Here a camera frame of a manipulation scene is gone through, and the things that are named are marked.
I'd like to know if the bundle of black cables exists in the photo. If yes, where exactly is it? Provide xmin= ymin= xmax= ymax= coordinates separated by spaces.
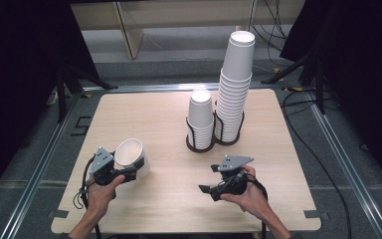
xmin=251 ymin=0 xmax=291 ymax=69

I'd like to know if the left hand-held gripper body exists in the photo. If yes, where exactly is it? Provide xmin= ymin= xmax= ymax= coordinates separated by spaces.
xmin=89 ymin=146 xmax=137 ymax=186

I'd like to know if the black metal stand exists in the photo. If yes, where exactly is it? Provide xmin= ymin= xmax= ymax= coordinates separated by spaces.
xmin=261 ymin=46 xmax=326 ymax=116
xmin=55 ymin=61 xmax=119 ymax=124

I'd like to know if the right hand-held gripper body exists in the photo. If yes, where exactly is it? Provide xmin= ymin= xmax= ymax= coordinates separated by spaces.
xmin=211 ymin=154 xmax=255 ymax=202

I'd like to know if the black wire cup holder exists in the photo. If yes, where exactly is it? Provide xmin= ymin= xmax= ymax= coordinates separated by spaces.
xmin=185 ymin=101 xmax=246 ymax=154

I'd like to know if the person's left hand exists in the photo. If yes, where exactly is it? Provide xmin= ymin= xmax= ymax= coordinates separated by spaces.
xmin=87 ymin=174 xmax=126 ymax=217

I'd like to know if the person's right hand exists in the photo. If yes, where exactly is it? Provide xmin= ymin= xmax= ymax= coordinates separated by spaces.
xmin=219 ymin=164 xmax=270 ymax=214

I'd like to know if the aluminium floor rail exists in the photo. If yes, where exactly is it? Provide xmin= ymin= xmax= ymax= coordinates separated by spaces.
xmin=82 ymin=81 xmax=287 ymax=95
xmin=0 ymin=94 xmax=85 ymax=239
xmin=305 ymin=94 xmax=382 ymax=239

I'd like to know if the white paper cup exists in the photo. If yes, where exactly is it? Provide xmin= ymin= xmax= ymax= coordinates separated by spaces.
xmin=113 ymin=137 xmax=151 ymax=179

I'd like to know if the hand-held gripper black cable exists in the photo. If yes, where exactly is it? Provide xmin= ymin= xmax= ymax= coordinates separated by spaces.
xmin=244 ymin=172 xmax=269 ymax=239
xmin=73 ymin=156 xmax=101 ymax=239

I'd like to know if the light wooden bench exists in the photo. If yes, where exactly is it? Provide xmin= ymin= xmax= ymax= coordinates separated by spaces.
xmin=70 ymin=0 xmax=306 ymax=61

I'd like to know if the right hand-held gripper black cable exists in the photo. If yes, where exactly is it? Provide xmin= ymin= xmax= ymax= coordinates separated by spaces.
xmin=244 ymin=172 xmax=269 ymax=239

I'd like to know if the left hand-held gripper black cable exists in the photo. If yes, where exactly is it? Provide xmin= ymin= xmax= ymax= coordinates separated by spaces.
xmin=73 ymin=156 xmax=101 ymax=239

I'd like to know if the black curtain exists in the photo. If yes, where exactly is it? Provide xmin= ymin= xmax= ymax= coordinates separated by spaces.
xmin=0 ymin=0 xmax=101 ymax=207
xmin=280 ymin=0 xmax=382 ymax=197

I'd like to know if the short stack of white cups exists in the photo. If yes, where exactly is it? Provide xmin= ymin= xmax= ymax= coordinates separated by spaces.
xmin=187 ymin=89 xmax=215 ymax=150

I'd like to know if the long black floor cable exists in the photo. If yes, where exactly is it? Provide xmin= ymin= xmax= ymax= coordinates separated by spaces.
xmin=280 ymin=88 xmax=353 ymax=239

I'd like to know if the tall stack of white cups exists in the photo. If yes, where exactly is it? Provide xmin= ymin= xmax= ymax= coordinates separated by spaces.
xmin=214 ymin=30 xmax=257 ymax=143

